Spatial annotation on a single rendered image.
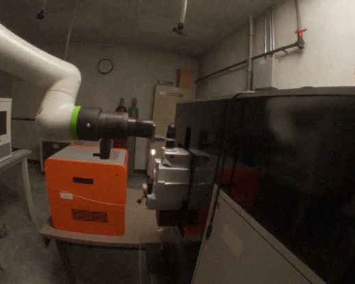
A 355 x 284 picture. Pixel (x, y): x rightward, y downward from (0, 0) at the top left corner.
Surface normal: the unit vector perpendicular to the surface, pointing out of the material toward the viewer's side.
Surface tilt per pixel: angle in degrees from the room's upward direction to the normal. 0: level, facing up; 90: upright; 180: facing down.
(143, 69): 90
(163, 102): 90
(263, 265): 90
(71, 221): 90
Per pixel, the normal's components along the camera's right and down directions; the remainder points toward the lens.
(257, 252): -0.97, -0.07
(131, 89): 0.23, 0.18
